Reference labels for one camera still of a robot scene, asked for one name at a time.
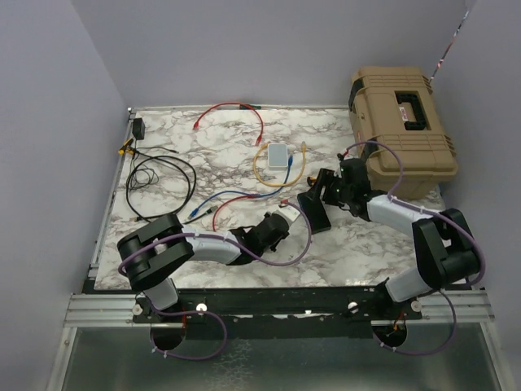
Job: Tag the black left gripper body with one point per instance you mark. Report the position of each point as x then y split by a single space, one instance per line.
260 250

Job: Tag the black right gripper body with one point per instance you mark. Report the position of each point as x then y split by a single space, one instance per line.
337 192

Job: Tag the black network switch box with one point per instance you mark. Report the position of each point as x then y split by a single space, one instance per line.
315 212

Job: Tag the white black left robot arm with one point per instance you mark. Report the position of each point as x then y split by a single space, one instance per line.
152 253

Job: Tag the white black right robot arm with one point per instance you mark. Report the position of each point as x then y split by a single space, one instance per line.
445 250

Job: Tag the white small router box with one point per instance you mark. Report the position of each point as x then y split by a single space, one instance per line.
278 156

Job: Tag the tan plastic tool case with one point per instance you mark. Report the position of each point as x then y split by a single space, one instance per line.
398 132

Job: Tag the yellow black screwdriver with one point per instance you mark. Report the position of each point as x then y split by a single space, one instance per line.
127 147

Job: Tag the black power adapter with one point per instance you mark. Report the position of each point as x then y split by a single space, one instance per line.
138 129

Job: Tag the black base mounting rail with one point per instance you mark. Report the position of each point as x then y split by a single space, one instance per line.
274 313

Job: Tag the green screwdriver at wall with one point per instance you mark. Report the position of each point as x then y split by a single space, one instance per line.
249 107

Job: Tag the aluminium frame rail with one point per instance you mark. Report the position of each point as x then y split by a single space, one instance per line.
91 309

